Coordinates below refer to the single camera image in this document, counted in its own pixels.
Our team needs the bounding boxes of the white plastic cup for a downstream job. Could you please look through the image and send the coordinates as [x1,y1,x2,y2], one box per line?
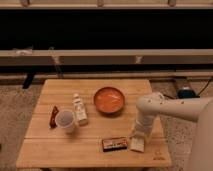
[55,110,76,134]

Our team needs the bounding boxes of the small clear plastic bottle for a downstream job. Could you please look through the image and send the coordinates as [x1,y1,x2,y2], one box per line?
[73,93,88,126]

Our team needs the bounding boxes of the long grey rail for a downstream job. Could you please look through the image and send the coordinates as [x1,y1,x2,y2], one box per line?
[0,49,213,66]

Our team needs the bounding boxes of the black power adapter box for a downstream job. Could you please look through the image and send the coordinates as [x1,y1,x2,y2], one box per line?
[178,87,199,99]

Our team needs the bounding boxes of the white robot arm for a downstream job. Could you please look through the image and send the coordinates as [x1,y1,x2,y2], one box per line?
[133,92,213,171]

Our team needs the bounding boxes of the orange ceramic bowl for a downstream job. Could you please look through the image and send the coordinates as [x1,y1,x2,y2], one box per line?
[94,87,125,114]

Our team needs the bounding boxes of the red snack wrapper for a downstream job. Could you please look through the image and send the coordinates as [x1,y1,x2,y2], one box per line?
[49,106,59,128]

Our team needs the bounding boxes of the dark chocolate bar packet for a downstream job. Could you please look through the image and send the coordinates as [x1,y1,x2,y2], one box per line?
[102,137,128,152]

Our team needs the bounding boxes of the wooden table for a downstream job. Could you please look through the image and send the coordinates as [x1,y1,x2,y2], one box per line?
[16,79,171,168]

